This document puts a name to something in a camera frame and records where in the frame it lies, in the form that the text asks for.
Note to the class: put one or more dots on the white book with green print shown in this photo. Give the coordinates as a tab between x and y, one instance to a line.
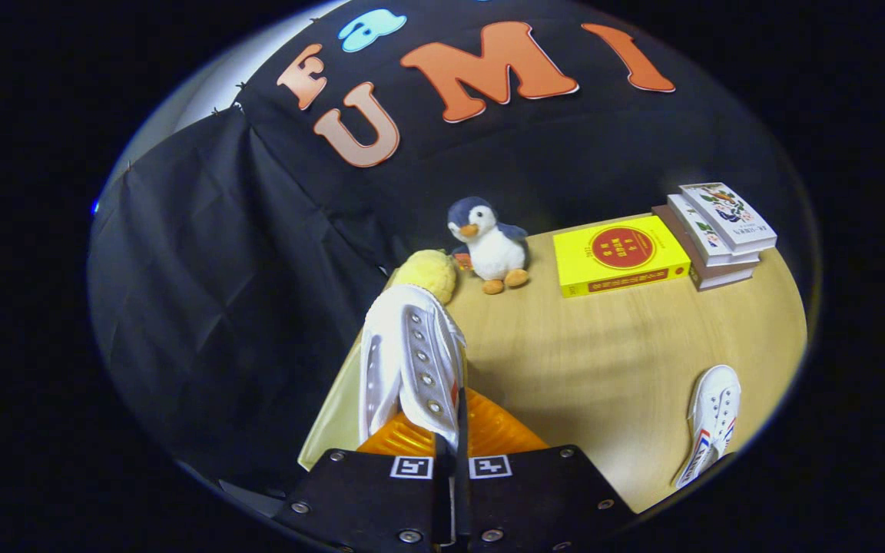
700	230

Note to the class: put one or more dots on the cream fabric storage box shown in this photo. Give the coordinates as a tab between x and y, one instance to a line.
335	422

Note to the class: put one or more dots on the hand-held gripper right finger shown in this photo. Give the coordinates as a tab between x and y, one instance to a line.
464	499

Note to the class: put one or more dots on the white canvas shoe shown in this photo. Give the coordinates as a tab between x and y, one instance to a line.
715	407
412	353

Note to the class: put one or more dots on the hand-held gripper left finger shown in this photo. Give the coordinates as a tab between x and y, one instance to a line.
441	499

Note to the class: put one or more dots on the white book with illustrated cover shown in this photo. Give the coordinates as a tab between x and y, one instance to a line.
727	211

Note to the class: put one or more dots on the yellow book with red circle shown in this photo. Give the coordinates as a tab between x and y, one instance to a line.
619	250

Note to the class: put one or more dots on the penguin plush toy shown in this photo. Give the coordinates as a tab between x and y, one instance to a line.
492	250

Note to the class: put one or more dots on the yellow round plush toy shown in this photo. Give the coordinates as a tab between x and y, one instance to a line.
431	273

